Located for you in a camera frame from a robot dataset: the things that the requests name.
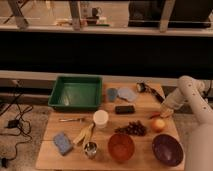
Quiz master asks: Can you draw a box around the red chili pepper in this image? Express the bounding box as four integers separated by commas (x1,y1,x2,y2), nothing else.
149,113,161,119

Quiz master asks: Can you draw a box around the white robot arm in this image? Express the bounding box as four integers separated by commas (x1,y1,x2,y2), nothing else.
161,76,213,171

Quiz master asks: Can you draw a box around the white paper cup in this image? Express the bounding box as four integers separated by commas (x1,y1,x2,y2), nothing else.
93,110,109,129

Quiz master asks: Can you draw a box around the small metal cup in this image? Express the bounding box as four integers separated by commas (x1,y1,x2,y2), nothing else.
84,142,97,159

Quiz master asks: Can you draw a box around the yellow red apple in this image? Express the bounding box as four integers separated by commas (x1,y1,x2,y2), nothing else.
151,118,166,132

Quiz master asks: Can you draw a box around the dark grape bunch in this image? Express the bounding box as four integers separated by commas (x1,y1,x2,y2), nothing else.
115,121,147,136

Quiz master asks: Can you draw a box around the black metal tool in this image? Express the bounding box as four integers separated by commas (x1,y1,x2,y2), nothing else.
136,82,164,103

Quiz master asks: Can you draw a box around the purple plastic bowl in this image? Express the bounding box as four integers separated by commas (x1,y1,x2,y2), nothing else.
152,134,184,167

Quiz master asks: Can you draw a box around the wooden board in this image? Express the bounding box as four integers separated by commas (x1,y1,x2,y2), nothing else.
36,83,185,171

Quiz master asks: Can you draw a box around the black rectangular block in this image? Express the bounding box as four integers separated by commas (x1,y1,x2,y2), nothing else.
115,105,135,114

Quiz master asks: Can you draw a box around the dark blue cloth piece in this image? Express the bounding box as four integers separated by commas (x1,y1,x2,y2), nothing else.
107,88,118,102

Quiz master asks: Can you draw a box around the orange plastic bowl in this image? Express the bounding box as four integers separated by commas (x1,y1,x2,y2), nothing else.
107,133,135,163

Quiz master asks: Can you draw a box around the yellow banana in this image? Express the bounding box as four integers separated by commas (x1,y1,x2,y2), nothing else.
73,124,94,146

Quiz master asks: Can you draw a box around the metal fork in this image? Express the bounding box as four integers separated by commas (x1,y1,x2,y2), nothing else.
59,117,85,122

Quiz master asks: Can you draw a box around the green plastic tray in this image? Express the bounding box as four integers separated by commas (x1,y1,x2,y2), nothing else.
48,76,102,112

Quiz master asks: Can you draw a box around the blue sponge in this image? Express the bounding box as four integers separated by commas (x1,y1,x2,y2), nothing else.
53,132,73,156

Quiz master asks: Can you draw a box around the black power adapter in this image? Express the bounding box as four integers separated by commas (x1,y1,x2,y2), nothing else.
7,119,19,129

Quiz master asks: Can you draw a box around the black power cable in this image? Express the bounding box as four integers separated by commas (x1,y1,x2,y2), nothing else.
0,92,34,163

